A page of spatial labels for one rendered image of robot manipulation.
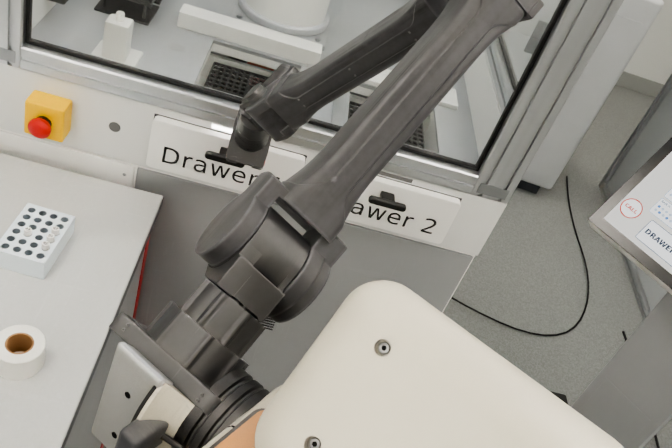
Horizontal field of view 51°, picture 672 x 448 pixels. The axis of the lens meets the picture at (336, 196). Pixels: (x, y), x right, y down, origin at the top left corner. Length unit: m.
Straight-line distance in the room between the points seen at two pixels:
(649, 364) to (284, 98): 1.01
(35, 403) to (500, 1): 0.81
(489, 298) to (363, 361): 2.29
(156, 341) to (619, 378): 1.27
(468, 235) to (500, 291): 1.32
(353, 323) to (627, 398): 1.32
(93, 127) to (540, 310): 1.89
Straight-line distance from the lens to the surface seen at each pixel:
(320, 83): 0.96
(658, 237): 1.48
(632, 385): 1.71
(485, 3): 0.73
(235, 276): 0.61
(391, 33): 0.87
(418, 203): 1.39
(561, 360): 2.68
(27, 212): 1.32
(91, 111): 1.40
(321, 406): 0.45
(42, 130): 1.37
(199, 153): 1.37
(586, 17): 1.26
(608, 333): 2.92
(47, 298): 1.24
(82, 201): 1.41
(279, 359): 1.77
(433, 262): 1.52
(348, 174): 0.65
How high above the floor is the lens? 1.69
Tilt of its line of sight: 36 degrees down
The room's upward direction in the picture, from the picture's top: 21 degrees clockwise
